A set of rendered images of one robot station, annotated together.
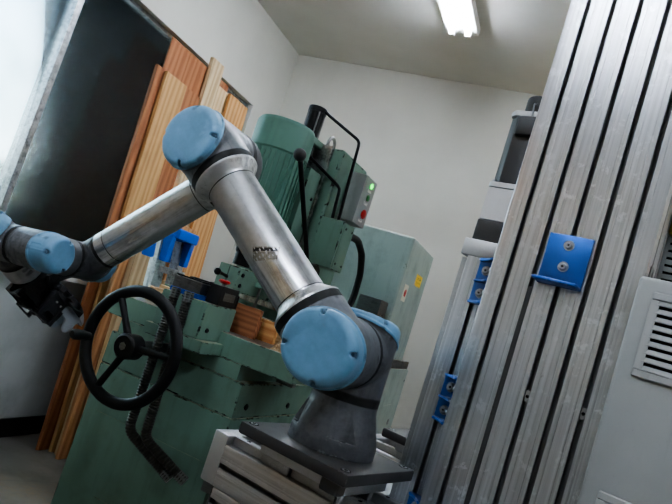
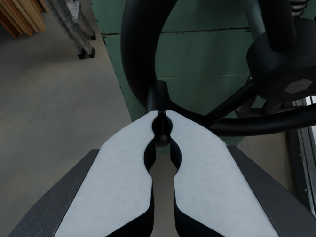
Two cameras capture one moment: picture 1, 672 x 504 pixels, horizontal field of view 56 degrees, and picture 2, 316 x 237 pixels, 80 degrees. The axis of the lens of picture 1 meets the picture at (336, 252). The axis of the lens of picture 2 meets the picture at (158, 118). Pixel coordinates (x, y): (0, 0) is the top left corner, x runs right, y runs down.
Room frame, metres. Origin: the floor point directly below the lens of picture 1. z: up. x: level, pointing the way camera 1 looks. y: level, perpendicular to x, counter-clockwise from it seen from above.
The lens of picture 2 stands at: (1.42, 0.54, 0.94)
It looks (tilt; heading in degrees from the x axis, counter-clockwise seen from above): 62 degrees down; 339
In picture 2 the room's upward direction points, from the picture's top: 5 degrees counter-clockwise
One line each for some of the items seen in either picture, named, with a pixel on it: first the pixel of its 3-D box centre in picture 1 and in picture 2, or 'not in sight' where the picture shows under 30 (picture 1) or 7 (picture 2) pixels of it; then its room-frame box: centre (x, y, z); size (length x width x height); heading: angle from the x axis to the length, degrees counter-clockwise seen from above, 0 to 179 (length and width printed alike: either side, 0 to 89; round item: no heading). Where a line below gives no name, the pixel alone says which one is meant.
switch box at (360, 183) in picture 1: (357, 200); not in sight; (2.03, -0.01, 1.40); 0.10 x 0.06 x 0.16; 155
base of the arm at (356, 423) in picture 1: (339, 417); not in sight; (1.08, -0.09, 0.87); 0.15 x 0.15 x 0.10
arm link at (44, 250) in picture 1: (46, 252); not in sight; (1.21, 0.53, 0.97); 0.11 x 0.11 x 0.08; 68
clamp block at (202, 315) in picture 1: (195, 316); not in sight; (1.60, 0.29, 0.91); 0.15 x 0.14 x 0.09; 65
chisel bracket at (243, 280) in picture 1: (239, 282); not in sight; (1.81, 0.24, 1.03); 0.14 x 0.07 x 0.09; 155
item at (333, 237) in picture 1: (331, 245); not in sight; (1.93, 0.02, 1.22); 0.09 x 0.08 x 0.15; 155
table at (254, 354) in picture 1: (208, 335); not in sight; (1.68, 0.25, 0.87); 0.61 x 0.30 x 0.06; 65
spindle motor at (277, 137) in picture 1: (271, 175); not in sight; (1.80, 0.25, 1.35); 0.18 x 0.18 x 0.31
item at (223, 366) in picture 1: (199, 350); not in sight; (1.74, 0.27, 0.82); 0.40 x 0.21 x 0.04; 65
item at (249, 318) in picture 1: (227, 314); not in sight; (1.69, 0.22, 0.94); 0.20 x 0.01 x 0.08; 65
